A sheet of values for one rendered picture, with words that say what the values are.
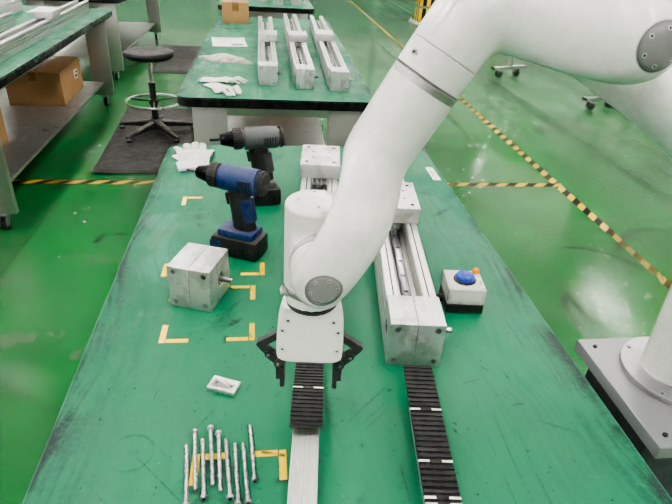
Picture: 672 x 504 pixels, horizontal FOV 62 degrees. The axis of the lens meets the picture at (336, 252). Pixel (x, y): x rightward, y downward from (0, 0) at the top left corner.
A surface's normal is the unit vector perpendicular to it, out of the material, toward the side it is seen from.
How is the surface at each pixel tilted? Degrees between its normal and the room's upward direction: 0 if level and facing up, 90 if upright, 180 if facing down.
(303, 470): 0
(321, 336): 90
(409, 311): 0
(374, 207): 55
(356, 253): 83
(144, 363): 0
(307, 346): 88
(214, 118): 90
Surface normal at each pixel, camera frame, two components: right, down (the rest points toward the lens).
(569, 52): -0.57, 0.51
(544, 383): 0.06, -0.86
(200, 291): -0.22, 0.48
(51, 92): 0.17, 0.51
